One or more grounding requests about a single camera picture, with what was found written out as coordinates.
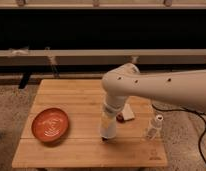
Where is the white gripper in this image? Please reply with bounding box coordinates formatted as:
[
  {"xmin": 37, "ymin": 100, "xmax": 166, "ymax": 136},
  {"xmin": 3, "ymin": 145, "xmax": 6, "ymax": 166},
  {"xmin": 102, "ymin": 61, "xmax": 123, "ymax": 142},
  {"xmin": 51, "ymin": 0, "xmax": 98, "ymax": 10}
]
[{"xmin": 102, "ymin": 94, "xmax": 128, "ymax": 118}]

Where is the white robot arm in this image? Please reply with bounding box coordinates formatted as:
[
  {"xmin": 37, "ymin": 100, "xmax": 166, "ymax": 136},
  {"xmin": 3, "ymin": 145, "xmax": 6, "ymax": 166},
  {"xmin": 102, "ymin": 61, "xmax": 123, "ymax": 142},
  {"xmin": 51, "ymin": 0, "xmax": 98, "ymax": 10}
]
[{"xmin": 102, "ymin": 63, "xmax": 206, "ymax": 117}]

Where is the dark red oblong object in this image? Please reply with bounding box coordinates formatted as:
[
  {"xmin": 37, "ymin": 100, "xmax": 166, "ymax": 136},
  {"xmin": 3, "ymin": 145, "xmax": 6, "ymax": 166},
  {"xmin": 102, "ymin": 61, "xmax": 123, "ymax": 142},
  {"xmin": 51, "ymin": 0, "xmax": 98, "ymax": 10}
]
[{"xmin": 116, "ymin": 114, "xmax": 124, "ymax": 123}]

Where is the white sponge block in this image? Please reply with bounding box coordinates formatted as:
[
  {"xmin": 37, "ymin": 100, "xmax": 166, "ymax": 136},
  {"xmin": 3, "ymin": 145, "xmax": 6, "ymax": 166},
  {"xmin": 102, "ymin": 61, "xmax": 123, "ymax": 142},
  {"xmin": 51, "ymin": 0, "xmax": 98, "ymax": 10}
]
[{"xmin": 122, "ymin": 104, "xmax": 135, "ymax": 121}]

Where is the orange round plate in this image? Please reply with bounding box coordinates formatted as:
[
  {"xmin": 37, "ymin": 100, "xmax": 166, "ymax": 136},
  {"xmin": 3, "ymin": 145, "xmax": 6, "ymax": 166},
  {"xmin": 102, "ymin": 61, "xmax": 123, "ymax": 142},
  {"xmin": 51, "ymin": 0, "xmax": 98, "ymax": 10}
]
[{"xmin": 31, "ymin": 108, "xmax": 69, "ymax": 143}]

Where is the black cable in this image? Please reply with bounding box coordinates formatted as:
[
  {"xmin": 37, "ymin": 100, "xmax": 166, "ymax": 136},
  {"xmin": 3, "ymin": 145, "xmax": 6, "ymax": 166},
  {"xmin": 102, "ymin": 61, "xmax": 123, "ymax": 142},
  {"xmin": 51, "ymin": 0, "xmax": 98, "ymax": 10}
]
[{"xmin": 151, "ymin": 103, "xmax": 206, "ymax": 168}]

